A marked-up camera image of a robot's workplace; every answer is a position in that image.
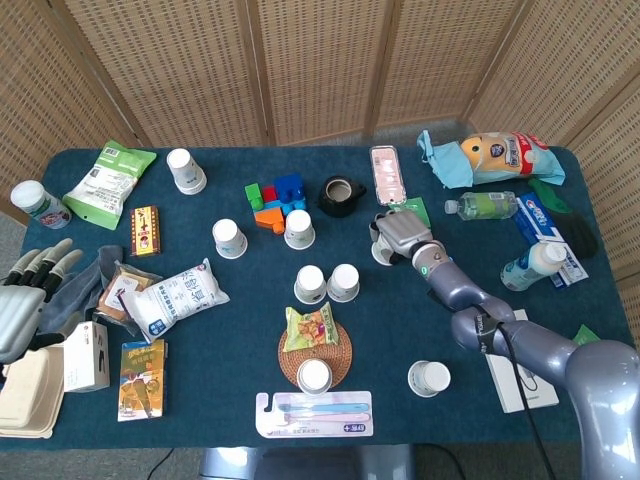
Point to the paper cup far left top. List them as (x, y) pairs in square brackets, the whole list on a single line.
[(185, 172)]

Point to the white usb hub box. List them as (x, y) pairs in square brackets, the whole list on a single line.
[(545, 395)]

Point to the light blue face mask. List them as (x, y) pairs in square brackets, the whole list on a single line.
[(452, 167)]

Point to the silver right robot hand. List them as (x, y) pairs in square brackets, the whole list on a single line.
[(405, 232)]

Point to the white salt bag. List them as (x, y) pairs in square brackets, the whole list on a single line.
[(175, 300)]

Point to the white can with green label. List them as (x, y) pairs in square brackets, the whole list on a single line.
[(40, 205)]

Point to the white paper cup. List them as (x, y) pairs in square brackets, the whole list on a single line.
[(382, 255), (310, 284), (229, 239), (343, 282), (314, 377), (299, 230), (429, 378)]

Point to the red building block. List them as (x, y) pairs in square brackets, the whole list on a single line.
[(269, 194)]

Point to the blue toothpaste box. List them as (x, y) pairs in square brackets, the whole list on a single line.
[(537, 217)]

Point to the colourful cartoon snack bag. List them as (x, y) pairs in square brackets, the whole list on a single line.
[(510, 155)]

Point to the orange building block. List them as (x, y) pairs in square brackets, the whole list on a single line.
[(270, 218)]

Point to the bamboo folding screen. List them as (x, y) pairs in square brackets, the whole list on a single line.
[(320, 65)]

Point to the green and white snack bag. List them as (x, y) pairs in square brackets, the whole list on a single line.
[(105, 182)]

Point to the green building block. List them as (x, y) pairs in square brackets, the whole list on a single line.
[(253, 196)]

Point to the blue toothbrush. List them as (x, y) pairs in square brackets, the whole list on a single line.
[(330, 407)]

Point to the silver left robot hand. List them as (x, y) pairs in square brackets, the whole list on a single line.
[(17, 320)]

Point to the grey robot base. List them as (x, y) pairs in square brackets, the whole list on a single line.
[(300, 465)]

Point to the pink packet in clear wrap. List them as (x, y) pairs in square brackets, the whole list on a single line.
[(387, 175)]

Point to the red and yellow small box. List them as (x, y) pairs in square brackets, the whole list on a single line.
[(145, 232)]

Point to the brown biscuit packet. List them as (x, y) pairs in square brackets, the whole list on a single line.
[(117, 295)]

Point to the toothbrush blister pack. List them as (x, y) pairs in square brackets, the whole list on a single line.
[(300, 431)]

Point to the water bottle with green label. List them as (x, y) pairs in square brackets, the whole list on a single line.
[(485, 206)]

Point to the small white box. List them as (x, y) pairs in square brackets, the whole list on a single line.
[(82, 357)]

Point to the grey towel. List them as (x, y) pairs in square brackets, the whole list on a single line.
[(80, 290)]

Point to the dark blue table cloth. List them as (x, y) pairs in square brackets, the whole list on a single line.
[(390, 325)]

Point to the green and black sock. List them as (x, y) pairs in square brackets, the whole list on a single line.
[(575, 230)]

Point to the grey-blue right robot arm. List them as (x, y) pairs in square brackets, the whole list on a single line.
[(450, 285)]

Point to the beige takeaway container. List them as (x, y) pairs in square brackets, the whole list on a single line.
[(27, 405)]

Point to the green chips packet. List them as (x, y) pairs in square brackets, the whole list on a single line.
[(310, 330)]

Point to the light blue building block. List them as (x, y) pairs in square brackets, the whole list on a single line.
[(274, 204)]

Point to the pink toothbrush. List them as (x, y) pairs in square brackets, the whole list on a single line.
[(330, 416)]

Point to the yellow and blue carton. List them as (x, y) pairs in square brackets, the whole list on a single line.
[(141, 382)]

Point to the white milk bottle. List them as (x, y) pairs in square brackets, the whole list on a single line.
[(530, 267)]

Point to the round woven coaster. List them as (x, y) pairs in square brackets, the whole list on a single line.
[(340, 360)]

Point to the green sachet packet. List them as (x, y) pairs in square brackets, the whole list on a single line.
[(585, 334), (419, 206)]

